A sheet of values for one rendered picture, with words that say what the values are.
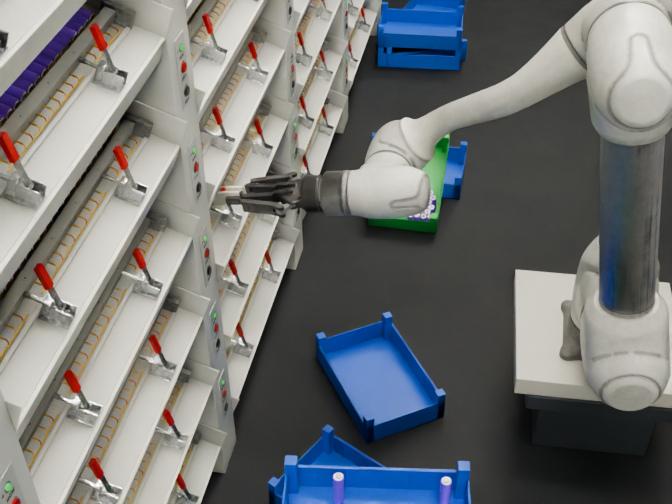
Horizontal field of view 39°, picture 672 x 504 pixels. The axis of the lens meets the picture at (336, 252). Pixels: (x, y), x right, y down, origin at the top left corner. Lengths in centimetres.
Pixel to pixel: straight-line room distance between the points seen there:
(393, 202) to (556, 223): 110
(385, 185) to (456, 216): 102
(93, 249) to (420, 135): 81
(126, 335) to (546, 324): 102
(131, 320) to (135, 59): 41
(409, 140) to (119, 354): 77
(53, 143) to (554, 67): 86
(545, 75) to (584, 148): 152
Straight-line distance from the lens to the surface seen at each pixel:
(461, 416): 229
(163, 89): 154
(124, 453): 162
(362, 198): 185
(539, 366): 209
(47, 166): 122
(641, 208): 166
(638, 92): 147
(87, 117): 130
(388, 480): 163
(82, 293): 133
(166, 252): 166
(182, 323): 181
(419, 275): 263
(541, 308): 222
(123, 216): 144
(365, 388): 233
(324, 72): 289
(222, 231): 200
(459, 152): 305
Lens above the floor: 174
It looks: 40 degrees down
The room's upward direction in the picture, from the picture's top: 1 degrees counter-clockwise
